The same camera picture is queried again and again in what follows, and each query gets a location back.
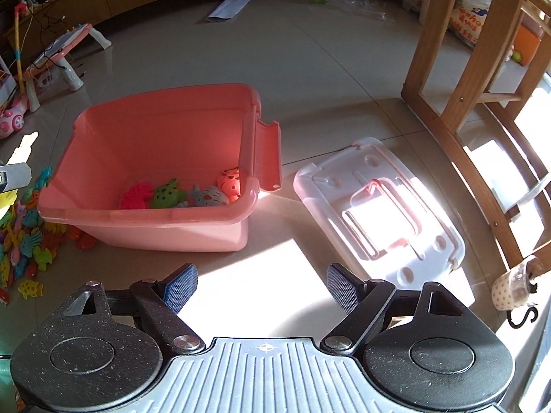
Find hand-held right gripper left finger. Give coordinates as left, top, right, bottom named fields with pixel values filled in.
left=64, top=264, right=206, bottom=353

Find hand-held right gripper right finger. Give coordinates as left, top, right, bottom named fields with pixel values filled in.
left=319, top=264, right=468, bottom=351

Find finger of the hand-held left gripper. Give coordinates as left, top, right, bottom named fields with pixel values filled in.
left=0, top=162, right=33, bottom=193

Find pink plastic storage bin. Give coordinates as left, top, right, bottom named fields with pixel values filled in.
left=37, top=83, right=284, bottom=252

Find pile of colourful toy fish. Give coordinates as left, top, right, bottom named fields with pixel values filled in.
left=0, top=168, right=93, bottom=306

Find grey-blue toy fish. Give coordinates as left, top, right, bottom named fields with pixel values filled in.
left=188, top=185, right=230, bottom=207

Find red toy fish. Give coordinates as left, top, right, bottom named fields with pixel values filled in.
left=119, top=182, right=154, bottom=209

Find pink push toy with stick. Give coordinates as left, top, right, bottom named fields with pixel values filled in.
left=0, top=3, right=31, bottom=140

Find green spotted toy fish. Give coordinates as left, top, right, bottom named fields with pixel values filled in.
left=152, top=178, right=188, bottom=208

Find orange toy fish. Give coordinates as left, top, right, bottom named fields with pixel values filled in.
left=216, top=168, right=242, bottom=203

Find clear plastic bin lid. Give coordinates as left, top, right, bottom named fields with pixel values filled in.
left=293, top=137, right=466, bottom=290

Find pink toy drawing table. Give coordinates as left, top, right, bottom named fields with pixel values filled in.
left=23, top=23, right=113, bottom=110

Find teal floor mat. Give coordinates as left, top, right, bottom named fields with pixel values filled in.
left=0, top=310, right=27, bottom=396

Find polka-dot hanging cup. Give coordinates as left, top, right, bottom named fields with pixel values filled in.
left=491, top=255, right=544, bottom=310

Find black metal hook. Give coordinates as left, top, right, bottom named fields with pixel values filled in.
left=507, top=307, right=539, bottom=325

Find grey paper sheet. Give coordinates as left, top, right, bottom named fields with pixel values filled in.
left=206, top=0, right=250, bottom=23

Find clear plastic bag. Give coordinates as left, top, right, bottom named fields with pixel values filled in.
left=309, top=0, right=397, bottom=22

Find orange plastic container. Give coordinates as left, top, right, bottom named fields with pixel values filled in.
left=514, top=23, right=544, bottom=66

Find black cables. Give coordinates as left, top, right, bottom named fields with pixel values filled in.
left=21, top=0, right=72, bottom=37

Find wooden chair frame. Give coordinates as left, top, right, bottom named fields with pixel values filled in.
left=400, top=0, right=551, bottom=269

